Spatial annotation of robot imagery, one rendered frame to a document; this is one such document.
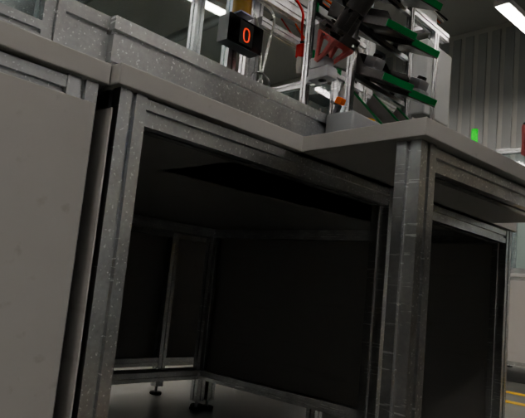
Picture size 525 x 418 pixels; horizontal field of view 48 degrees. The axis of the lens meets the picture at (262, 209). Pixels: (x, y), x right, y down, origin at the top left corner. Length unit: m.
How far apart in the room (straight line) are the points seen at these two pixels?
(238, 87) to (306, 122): 0.20
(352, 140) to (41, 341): 0.57
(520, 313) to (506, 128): 5.93
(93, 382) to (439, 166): 0.61
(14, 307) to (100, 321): 0.11
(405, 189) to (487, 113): 10.24
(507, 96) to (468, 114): 0.75
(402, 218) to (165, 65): 0.45
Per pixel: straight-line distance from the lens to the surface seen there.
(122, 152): 0.82
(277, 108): 1.16
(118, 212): 0.82
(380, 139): 0.97
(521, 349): 5.39
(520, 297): 5.40
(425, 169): 0.95
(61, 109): 0.80
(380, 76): 1.73
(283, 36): 3.16
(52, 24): 0.85
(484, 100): 11.27
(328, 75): 1.54
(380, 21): 1.81
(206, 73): 1.04
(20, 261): 0.76
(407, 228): 0.93
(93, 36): 0.93
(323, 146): 1.04
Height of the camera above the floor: 0.58
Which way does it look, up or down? 8 degrees up
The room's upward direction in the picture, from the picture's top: 6 degrees clockwise
